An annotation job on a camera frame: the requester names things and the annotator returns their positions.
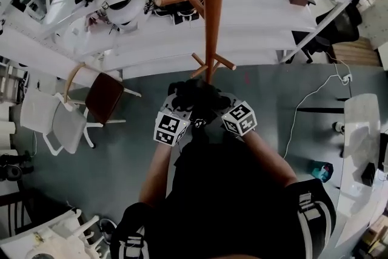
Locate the person's left forearm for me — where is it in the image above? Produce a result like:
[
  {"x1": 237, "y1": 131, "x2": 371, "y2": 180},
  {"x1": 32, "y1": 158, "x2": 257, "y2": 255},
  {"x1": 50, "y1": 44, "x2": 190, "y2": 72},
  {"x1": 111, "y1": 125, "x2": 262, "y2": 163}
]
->
[{"x1": 138, "y1": 139, "x2": 182, "y2": 207}]

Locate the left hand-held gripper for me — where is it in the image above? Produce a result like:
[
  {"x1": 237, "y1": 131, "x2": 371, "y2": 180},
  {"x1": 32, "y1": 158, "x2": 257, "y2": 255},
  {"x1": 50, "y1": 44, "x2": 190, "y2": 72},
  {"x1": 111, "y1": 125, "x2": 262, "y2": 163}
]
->
[{"x1": 153, "y1": 91, "x2": 195, "y2": 148}]

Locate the wooden coat rack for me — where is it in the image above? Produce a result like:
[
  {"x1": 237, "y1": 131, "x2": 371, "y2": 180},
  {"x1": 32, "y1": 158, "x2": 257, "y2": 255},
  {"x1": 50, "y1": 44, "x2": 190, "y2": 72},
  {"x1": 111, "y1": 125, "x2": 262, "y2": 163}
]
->
[{"x1": 153, "y1": 0, "x2": 237, "y2": 86}]

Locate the white carved furniture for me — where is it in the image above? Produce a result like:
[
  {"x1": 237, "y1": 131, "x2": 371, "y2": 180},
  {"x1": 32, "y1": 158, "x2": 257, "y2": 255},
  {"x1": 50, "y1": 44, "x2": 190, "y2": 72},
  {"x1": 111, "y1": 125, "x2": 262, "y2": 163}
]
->
[{"x1": 0, "y1": 208, "x2": 107, "y2": 259}]

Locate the person's black strapped clothing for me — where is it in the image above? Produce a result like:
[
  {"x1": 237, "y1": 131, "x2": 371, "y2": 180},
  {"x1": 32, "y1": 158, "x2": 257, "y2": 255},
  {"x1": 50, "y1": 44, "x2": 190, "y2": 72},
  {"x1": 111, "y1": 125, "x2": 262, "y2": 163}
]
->
[{"x1": 109, "y1": 177, "x2": 338, "y2": 259}]

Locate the brown seat wooden chair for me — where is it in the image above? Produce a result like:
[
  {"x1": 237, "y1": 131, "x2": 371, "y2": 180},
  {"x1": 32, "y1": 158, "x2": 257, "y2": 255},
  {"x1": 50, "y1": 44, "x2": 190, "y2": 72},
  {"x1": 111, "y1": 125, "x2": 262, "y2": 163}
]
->
[{"x1": 62, "y1": 62, "x2": 142, "y2": 129}]

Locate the white grey chair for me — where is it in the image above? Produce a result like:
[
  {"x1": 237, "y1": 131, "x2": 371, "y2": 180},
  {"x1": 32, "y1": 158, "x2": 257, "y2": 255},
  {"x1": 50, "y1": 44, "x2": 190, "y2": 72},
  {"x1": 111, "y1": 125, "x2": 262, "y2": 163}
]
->
[{"x1": 19, "y1": 88, "x2": 104, "y2": 157}]

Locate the white cable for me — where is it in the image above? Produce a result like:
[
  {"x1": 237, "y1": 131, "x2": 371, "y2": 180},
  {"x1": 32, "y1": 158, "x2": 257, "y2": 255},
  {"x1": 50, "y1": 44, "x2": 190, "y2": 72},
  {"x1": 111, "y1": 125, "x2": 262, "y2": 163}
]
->
[{"x1": 283, "y1": 51, "x2": 354, "y2": 159}]

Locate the white rounded shell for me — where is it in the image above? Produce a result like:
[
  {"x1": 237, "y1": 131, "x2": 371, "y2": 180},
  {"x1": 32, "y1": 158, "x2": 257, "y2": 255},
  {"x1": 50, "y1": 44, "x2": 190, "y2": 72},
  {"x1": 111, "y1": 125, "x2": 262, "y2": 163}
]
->
[{"x1": 106, "y1": 0, "x2": 150, "y2": 32}]

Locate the white table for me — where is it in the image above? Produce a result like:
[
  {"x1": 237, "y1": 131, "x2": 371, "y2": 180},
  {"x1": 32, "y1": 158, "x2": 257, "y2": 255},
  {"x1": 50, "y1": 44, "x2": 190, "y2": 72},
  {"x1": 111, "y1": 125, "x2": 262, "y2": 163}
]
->
[{"x1": 335, "y1": 93, "x2": 388, "y2": 248}]

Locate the black device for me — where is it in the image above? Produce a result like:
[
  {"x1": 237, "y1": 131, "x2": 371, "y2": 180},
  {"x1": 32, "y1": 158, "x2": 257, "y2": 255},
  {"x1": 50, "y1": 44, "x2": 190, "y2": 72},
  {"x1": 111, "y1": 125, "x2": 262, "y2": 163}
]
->
[{"x1": 0, "y1": 150, "x2": 35, "y2": 183}]

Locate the person's right forearm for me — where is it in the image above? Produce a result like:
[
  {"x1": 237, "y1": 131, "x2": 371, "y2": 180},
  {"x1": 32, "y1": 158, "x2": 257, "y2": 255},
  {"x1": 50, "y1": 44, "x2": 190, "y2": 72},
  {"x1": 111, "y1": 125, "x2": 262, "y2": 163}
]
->
[{"x1": 242, "y1": 130, "x2": 298, "y2": 189}]

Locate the wooden slatted pallet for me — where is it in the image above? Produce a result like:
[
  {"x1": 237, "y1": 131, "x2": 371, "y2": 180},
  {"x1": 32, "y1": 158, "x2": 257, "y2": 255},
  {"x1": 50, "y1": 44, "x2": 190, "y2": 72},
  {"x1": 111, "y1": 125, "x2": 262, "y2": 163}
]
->
[{"x1": 332, "y1": 39, "x2": 381, "y2": 67}]

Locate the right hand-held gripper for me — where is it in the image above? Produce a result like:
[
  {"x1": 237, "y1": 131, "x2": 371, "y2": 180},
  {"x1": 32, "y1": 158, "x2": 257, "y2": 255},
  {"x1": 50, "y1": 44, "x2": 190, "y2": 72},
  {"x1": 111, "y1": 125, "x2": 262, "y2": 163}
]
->
[{"x1": 218, "y1": 92, "x2": 258, "y2": 138}]

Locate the black office chair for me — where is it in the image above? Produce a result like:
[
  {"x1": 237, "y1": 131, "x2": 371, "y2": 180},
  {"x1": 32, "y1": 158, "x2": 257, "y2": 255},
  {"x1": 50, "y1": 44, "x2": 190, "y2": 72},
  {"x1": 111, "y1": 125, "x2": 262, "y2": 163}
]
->
[{"x1": 298, "y1": 2, "x2": 364, "y2": 64}]

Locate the teal bag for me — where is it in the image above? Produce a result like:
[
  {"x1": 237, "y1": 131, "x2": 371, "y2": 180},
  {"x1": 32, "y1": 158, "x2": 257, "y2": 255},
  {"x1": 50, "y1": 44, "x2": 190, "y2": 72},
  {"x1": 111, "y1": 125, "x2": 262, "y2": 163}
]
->
[{"x1": 309, "y1": 160, "x2": 334, "y2": 183}]

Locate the black box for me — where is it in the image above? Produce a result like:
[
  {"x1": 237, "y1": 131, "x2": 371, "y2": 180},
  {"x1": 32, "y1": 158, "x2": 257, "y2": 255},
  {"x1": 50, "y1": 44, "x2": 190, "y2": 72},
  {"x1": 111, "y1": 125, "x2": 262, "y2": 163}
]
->
[{"x1": 361, "y1": 162, "x2": 377, "y2": 187}]

